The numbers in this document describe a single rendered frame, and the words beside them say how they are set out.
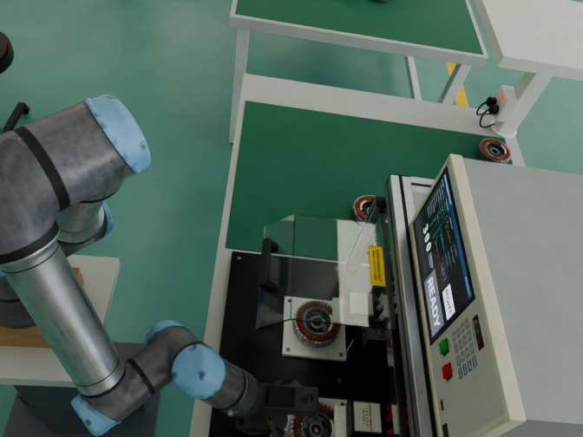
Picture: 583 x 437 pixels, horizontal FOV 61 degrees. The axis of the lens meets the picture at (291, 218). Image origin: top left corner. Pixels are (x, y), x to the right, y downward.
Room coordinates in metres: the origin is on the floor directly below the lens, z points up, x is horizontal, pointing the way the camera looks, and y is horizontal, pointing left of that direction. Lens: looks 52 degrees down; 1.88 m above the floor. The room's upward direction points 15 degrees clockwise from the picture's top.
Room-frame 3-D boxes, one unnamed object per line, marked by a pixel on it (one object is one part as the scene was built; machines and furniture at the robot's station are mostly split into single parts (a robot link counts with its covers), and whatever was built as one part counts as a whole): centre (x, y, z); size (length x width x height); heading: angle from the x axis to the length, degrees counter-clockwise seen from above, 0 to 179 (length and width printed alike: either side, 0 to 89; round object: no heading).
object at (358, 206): (0.97, -0.22, 0.77); 0.11 x 0.11 x 0.04
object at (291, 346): (0.56, -0.12, 0.78); 0.15 x 0.15 x 0.01; 10
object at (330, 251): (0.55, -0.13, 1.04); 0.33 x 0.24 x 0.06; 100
